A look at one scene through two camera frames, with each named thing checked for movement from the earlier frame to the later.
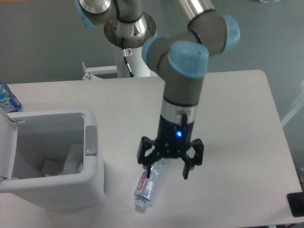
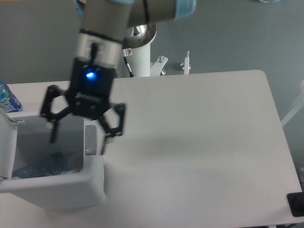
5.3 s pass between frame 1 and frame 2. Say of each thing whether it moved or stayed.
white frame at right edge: stayed
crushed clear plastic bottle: moved
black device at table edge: stayed
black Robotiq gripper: moved
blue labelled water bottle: stayed
